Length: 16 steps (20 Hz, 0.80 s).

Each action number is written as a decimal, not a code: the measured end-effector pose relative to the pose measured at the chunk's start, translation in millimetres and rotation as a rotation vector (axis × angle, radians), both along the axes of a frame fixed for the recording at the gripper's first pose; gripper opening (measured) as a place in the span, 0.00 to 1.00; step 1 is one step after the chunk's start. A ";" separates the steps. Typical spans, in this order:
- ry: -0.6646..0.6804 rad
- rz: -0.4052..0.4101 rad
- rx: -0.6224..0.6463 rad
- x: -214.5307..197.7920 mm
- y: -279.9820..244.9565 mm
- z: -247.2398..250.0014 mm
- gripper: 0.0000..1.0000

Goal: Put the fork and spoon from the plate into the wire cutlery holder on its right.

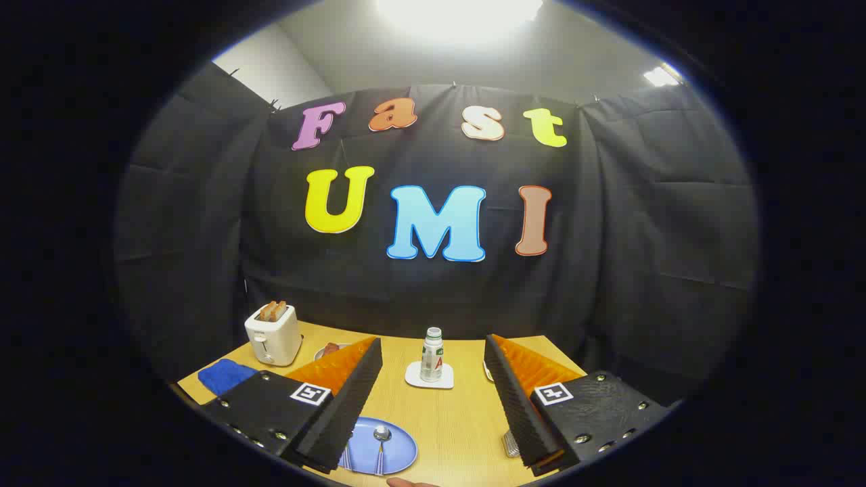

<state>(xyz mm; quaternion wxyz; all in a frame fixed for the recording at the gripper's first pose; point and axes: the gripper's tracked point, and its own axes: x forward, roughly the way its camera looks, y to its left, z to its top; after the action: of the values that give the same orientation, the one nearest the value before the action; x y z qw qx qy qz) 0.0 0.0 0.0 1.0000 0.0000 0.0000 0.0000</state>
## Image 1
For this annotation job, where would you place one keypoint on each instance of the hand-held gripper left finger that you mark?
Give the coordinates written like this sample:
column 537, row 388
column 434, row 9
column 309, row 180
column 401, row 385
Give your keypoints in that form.
column 352, row 406

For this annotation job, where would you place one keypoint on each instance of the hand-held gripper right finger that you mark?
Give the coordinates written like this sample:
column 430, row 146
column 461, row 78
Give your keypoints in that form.
column 517, row 412

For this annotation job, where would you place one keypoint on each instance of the white divided seasoning dish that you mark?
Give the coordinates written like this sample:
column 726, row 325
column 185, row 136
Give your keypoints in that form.
column 486, row 370

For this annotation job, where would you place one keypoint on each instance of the white food plate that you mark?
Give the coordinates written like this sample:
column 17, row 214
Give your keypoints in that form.
column 320, row 354

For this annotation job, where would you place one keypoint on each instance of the brown meat piece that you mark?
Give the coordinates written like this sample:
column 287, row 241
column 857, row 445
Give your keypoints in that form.
column 331, row 348

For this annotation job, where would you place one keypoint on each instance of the blue round plate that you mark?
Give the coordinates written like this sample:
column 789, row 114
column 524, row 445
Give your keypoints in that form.
column 399, row 446

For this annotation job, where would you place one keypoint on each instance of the white coaster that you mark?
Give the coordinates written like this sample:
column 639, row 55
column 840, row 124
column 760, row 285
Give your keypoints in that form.
column 414, row 379

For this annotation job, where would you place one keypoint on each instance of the clear water bottle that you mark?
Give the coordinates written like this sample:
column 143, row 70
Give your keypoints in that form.
column 431, row 358

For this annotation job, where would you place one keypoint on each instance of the cream toaster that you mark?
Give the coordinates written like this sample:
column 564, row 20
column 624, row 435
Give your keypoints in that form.
column 274, row 338

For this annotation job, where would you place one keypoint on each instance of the toast slice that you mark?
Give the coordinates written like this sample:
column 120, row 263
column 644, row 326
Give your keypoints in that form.
column 280, row 310
column 267, row 312

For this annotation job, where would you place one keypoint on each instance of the blue folded cloth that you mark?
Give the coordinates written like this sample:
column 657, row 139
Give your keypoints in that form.
column 226, row 375

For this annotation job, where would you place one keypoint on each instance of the small ceiling light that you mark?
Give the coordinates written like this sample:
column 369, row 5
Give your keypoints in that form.
column 659, row 76

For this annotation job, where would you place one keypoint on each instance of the large ceiling light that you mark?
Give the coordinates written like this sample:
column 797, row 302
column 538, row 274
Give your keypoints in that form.
column 460, row 17

